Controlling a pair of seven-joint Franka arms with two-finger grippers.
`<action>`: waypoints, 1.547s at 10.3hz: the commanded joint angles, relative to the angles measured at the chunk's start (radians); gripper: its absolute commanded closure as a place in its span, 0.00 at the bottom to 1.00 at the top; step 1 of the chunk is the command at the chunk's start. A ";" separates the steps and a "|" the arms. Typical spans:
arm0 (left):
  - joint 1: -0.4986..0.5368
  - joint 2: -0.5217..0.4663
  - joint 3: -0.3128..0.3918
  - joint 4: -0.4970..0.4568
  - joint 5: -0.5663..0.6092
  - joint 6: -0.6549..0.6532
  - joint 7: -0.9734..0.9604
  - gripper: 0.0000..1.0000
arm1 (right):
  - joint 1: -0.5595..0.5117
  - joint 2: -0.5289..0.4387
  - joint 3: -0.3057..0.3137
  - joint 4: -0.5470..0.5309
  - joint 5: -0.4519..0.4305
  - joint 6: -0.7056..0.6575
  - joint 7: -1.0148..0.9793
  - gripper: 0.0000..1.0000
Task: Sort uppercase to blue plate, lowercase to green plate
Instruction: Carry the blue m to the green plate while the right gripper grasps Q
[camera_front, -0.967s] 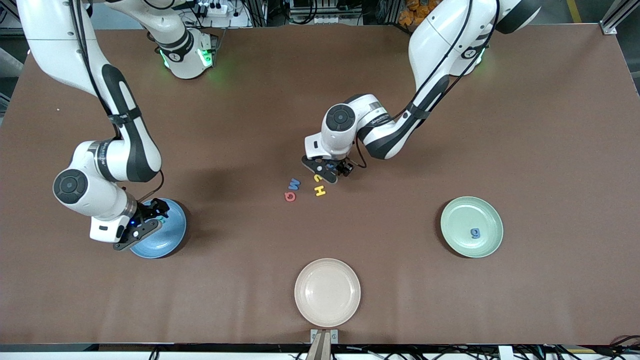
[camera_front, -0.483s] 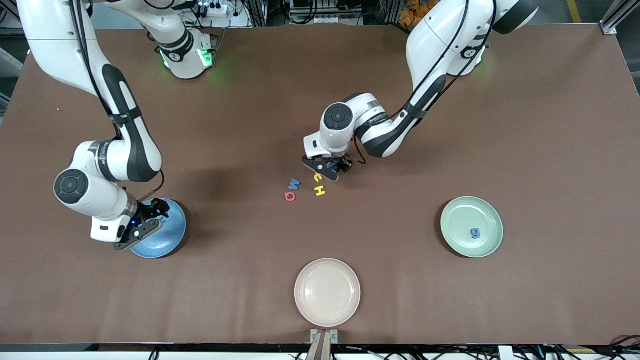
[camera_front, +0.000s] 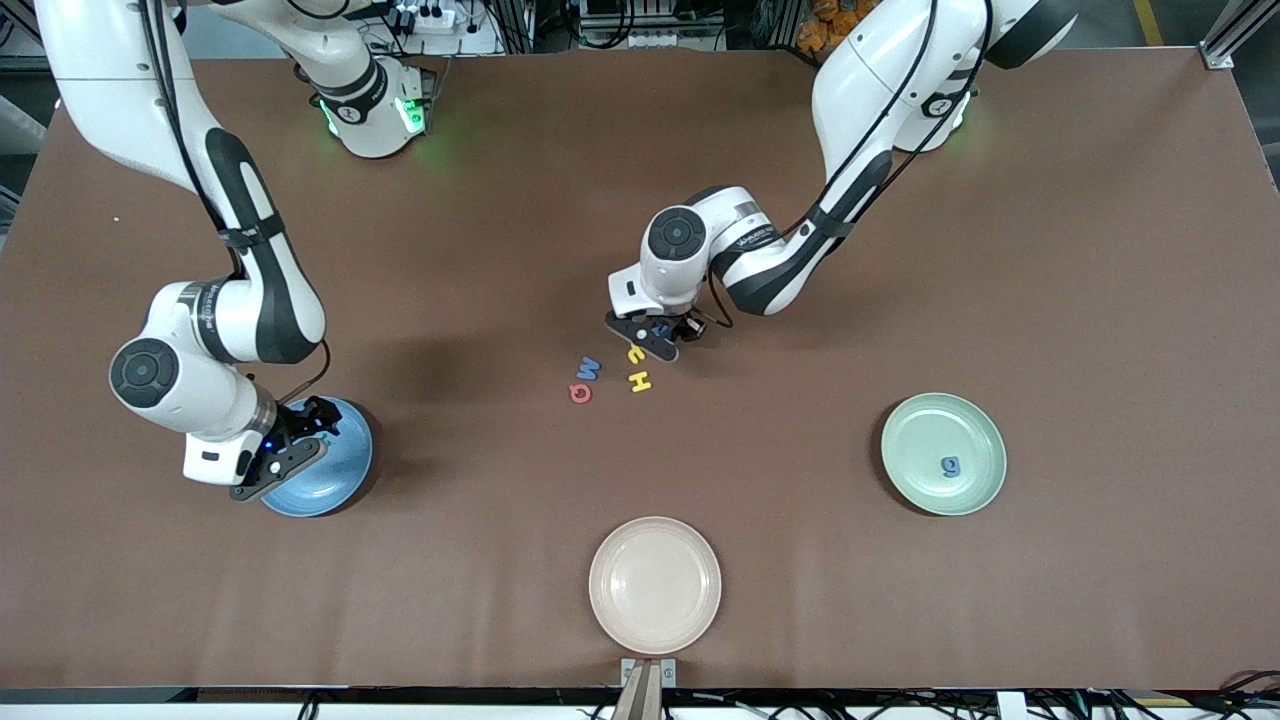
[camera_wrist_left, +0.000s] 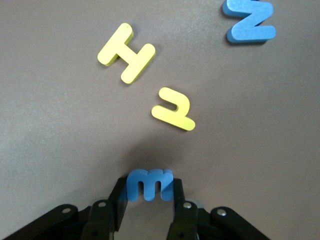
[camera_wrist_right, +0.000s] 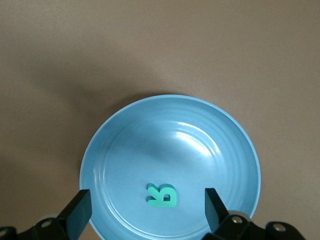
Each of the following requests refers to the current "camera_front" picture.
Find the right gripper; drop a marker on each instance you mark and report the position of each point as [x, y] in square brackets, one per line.
[297, 418]

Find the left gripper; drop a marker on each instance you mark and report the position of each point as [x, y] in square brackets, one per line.
[683, 325]

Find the yellow foam letter H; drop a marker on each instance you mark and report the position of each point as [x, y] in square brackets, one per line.
[640, 381]

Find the red foam letter Q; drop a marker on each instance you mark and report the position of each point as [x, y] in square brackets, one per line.
[572, 392]

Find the blue foam lowercase letter g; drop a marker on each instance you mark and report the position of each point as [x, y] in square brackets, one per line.
[944, 465]

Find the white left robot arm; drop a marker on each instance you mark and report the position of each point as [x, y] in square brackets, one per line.
[870, 90]

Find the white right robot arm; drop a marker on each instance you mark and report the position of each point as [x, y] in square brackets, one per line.
[110, 80]

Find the blue plastic plate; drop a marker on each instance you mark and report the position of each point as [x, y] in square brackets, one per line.
[340, 480]

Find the blue foam uppercase letter W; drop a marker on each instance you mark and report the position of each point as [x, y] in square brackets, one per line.
[588, 370]

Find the beige plastic plate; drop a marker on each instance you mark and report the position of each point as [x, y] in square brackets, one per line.
[655, 585]

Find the green plastic plate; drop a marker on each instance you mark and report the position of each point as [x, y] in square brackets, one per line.
[943, 430]

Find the grey metal equipment rack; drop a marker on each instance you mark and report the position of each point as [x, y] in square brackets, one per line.
[640, 20]

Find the orange packaged goods pile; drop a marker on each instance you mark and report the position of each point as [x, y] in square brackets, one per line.
[825, 20]

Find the white power strip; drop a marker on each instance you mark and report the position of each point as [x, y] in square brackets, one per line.
[440, 22]

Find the white plug block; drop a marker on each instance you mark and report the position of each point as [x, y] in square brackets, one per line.
[1010, 707]

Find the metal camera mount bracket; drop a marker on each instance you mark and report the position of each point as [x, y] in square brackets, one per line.
[648, 690]

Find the aluminium frame post with bracket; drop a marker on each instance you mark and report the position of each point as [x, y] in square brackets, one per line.
[22, 27]
[1225, 45]

